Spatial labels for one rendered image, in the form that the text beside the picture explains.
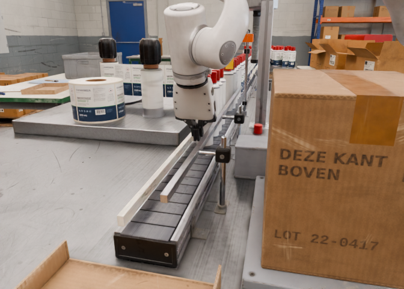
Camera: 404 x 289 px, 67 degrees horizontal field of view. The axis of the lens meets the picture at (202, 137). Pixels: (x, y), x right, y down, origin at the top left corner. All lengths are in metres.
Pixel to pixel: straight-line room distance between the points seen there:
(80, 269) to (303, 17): 8.68
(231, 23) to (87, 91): 0.70
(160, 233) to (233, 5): 0.43
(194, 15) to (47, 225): 0.50
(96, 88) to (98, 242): 0.67
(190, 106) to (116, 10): 8.63
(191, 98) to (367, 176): 0.43
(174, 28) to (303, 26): 8.37
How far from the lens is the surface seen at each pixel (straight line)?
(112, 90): 1.18
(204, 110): 0.73
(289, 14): 8.90
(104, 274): 0.54
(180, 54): 0.65
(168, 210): 0.58
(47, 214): 0.73
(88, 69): 3.10
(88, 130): 1.17
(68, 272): 0.56
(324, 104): 0.40
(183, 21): 0.63
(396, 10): 0.97
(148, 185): 0.60
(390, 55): 2.73
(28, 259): 0.62
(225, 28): 0.60
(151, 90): 1.19
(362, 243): 0.49
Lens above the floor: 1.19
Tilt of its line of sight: 18 degrees down
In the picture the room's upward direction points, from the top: straight up
